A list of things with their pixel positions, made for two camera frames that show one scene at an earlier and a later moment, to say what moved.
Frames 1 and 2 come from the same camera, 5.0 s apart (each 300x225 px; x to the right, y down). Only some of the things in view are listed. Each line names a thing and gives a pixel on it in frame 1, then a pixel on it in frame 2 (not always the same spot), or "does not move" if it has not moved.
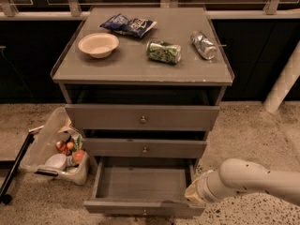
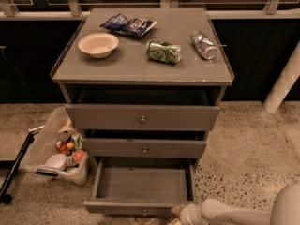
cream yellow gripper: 203,186 → 189,212
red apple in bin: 78,156 does not move
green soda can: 164,52 does not move
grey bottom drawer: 142,187 does not move
